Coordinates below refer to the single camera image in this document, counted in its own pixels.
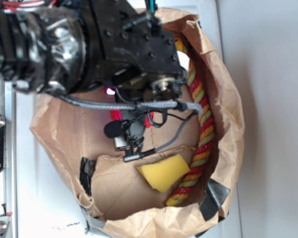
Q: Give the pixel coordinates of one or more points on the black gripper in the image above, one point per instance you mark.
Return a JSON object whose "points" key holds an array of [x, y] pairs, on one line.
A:
{"points": [[130, 52]]}

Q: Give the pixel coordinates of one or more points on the aluminium frame rail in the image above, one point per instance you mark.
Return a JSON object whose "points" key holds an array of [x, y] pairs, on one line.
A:
{"points": [[8, 197]]}

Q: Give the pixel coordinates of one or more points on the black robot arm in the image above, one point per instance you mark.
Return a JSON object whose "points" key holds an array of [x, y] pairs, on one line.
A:
{"points": [[62, 47]]}

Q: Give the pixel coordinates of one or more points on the yellow sponge block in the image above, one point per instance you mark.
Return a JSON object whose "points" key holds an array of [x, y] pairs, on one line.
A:
{"points": [[162, 174]]}

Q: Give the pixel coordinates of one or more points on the red paper ball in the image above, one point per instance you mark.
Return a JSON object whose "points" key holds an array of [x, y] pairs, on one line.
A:
{"points": [[116, 115]]}

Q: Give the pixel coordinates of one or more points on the brown paper bag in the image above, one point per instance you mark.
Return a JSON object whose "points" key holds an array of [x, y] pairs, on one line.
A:
{"points": [[113, 194]]}

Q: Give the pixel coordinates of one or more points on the small black microphone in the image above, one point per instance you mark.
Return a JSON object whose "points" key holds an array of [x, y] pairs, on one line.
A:
{"points": [[128, 137]]}

